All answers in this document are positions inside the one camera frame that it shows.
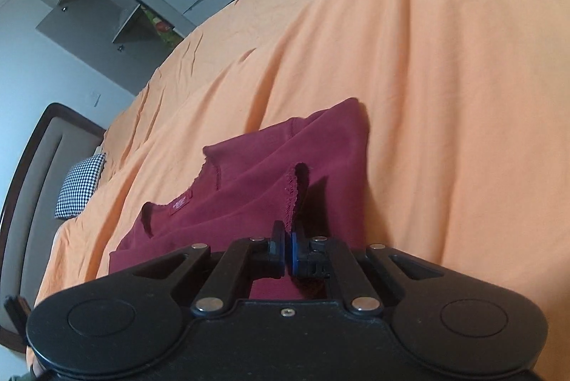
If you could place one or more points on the colourful picture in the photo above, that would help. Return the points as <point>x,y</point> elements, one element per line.
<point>162,27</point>

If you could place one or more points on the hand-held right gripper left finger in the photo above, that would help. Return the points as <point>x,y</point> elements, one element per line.
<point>277,251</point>

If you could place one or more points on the maroon long-sleeve shirt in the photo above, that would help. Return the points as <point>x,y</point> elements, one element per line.
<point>249,194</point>

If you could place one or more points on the dark wooden padded headboard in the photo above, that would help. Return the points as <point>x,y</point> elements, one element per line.
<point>40,149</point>

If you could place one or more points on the black white checkered pillow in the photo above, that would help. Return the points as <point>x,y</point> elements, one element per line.
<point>80,185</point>

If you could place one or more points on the orange bed sheet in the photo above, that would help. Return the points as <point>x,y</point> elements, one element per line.
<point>445,96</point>

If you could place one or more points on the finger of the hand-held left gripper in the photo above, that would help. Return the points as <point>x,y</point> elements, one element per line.
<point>14,314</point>

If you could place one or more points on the grey wall shelf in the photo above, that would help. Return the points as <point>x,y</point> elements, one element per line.
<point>84,25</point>

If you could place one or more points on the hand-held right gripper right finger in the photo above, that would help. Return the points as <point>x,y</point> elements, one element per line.
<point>295,248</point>

